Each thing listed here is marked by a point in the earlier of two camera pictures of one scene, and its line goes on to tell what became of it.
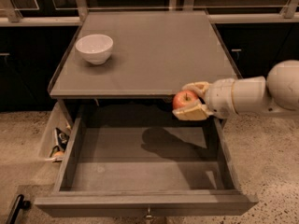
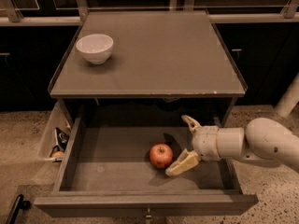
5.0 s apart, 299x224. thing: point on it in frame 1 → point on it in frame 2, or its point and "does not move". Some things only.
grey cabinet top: (155, 55) does not move
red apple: (183, 99) → (161, 155)
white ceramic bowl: (96, 49) does not move
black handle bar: (18, 205) does not move
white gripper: (220, 97) → (205, 143)
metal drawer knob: (149, 216) does not move
